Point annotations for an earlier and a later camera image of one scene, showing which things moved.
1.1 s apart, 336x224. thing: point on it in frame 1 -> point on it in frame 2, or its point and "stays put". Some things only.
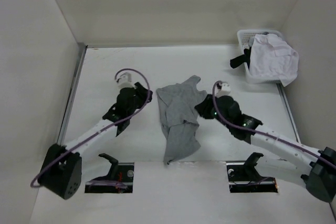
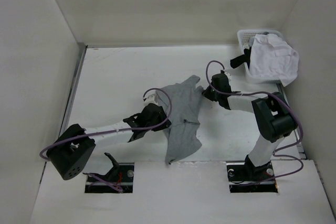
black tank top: (239, 60) stays put
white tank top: (271, 56) stays put
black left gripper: (142, 93) -> (162, 126)
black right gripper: (203, 108) -> (207, 93)
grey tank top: (179, 119) stays put
